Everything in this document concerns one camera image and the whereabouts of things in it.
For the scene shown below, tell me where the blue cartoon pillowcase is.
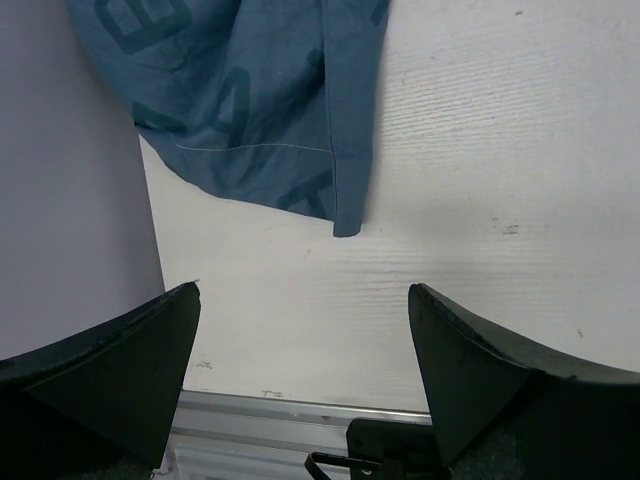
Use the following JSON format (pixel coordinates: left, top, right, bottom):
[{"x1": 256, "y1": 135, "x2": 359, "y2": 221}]
[{"x1": 68, "y1": 0, "x2": 389, "y2": 237}]

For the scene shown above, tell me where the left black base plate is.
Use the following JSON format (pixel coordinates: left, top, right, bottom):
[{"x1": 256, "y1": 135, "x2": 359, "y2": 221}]
[{"x1": 304, "y1": 418, "x2": 451, "y2": 480}]

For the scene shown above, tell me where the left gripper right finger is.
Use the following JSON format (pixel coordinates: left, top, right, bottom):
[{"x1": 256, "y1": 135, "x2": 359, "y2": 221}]
[{"x1": 408, "y1": 284, "x2": 639, "y2": 479}]

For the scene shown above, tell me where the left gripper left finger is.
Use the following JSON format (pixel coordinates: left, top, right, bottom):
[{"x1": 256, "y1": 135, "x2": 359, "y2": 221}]
[{"x1": 1, "y1": 282, "x2": 201, "y2": 479}]

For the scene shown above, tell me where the aluminium front rail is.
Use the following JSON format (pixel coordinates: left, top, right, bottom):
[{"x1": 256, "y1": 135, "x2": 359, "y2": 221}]
[{"x1": 163, "y1": 391, "x2": 431, "y2": 479}]

